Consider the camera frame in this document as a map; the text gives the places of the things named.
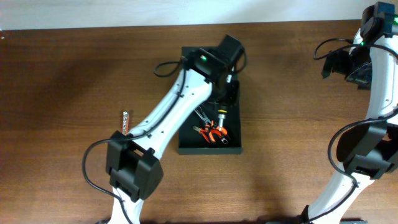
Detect yellow black screwdriver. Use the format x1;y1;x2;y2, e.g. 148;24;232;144
218;110;227;128

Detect orange needle-nose pliers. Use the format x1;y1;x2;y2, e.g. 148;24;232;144
195;106;229;140

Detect red diagonal cutting pliers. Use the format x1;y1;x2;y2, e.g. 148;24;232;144
192;126;219;144

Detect black box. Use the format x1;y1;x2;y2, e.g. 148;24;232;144
177;46;244;156

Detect orange bit holder strip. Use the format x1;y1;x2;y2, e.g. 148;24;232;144
122;111;129;135

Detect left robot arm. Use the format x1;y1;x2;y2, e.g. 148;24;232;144
106;35;246;223

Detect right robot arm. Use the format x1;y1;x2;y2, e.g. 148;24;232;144
299;2;397;223

